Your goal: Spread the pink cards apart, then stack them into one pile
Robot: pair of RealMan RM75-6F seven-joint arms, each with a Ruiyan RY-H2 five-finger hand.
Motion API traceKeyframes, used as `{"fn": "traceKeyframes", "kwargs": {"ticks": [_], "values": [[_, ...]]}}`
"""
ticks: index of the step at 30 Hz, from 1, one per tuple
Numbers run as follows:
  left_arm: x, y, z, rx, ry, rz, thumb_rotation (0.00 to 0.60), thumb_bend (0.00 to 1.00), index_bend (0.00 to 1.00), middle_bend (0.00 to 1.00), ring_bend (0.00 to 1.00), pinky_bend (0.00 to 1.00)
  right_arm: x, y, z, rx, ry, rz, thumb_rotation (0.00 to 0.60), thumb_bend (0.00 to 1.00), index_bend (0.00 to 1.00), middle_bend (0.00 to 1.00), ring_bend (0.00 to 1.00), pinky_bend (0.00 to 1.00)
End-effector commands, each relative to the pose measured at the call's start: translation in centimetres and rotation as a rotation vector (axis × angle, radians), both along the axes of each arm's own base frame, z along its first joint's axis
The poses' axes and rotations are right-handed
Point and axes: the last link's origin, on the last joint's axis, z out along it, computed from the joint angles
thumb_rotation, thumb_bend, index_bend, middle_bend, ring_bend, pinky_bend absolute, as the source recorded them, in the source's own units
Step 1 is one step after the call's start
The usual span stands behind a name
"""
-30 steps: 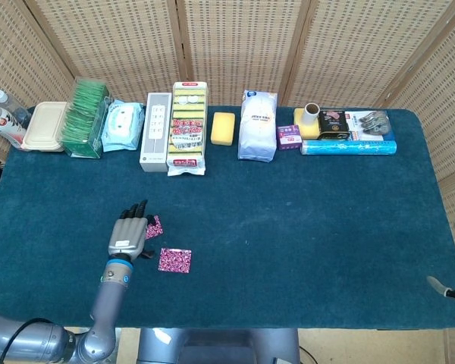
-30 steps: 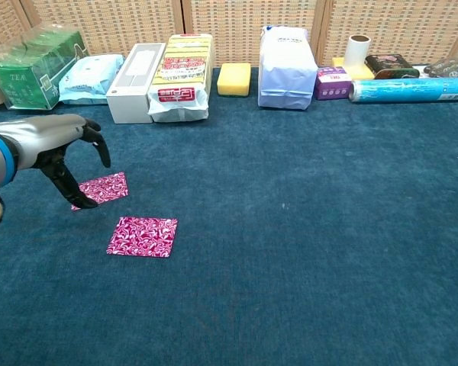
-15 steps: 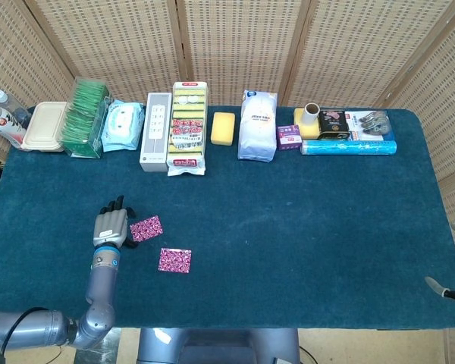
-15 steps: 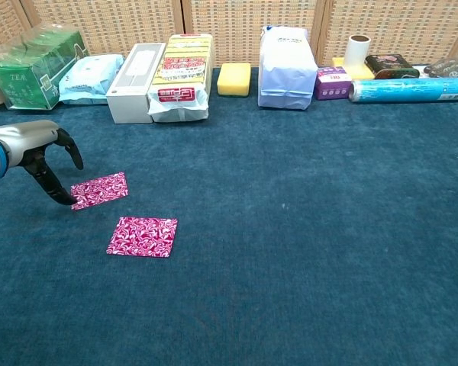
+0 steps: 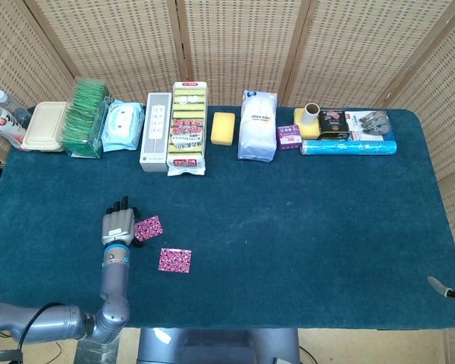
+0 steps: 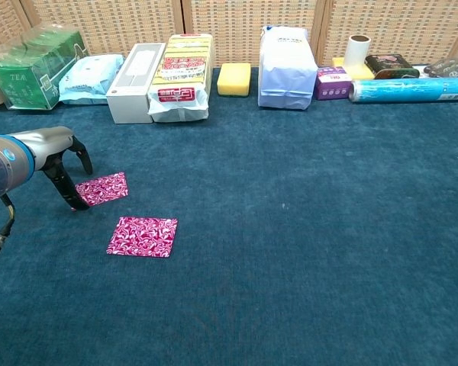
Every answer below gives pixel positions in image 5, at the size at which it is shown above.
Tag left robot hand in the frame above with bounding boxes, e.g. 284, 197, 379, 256
101, 195, 147, 249

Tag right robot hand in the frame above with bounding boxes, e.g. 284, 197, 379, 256
427, 215, 455, 307

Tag pink patterned packet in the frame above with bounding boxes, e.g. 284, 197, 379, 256
133, 215, 164, 243
158, 247, 193, 273

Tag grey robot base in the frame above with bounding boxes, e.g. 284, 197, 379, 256
136, 328, 301, 364

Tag white power strip box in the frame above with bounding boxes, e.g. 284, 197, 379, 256
139, 92, 174, 174

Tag light blue wet wipes pack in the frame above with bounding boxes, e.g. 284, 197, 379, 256
100, 99, 146, 153

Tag clear box green tea bags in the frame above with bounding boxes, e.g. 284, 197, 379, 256
59, 77, 113, 159

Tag yellow sponge multipack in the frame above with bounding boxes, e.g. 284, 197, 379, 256
166, 81, 209, 177

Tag beige lidded food box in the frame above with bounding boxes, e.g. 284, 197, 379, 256
20, 101, 68, 153

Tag metal table foot plate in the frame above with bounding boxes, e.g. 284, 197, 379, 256
74, 336, 122, 364

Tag blue felt table mat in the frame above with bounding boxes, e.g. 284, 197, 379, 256
0, 105, 455, 330

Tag plain yellow sponge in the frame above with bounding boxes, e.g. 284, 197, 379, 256
210, 111, 237, 146

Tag white bottle red label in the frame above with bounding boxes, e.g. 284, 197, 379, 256
0, 101, 28, 149

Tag blue cling film roll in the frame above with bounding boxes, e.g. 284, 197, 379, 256
300, 139, 398, 156

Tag clear bottle white cap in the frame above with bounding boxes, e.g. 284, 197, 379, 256
0, 89, 32, 128

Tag white paper bag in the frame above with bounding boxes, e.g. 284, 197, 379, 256
237, 89, 278, 163

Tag black tin can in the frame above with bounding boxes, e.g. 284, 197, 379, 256
317, 109, 352, 142

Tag small purple box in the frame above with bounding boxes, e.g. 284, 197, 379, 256
275, 124, 303, 152

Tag white paper roll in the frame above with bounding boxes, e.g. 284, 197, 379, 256
302, 102, 321, 127

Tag woven bamboo folding screen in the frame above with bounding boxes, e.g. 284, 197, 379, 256
0, 0, 455, 364

